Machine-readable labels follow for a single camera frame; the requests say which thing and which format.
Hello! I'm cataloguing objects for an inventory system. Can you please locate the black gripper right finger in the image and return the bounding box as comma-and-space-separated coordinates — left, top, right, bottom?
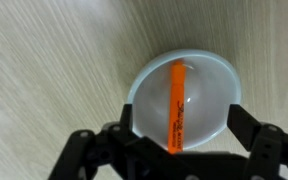
226, 103, 288, 180

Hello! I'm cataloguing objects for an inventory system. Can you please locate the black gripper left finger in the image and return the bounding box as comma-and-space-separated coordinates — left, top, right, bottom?
47, 103, 135, 180

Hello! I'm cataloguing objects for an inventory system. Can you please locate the orange marker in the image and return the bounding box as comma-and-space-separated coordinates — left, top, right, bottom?
167, 59, 188, 155

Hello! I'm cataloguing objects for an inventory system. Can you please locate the white bowl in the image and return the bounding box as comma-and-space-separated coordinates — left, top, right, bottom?
127, 48, 243, 151

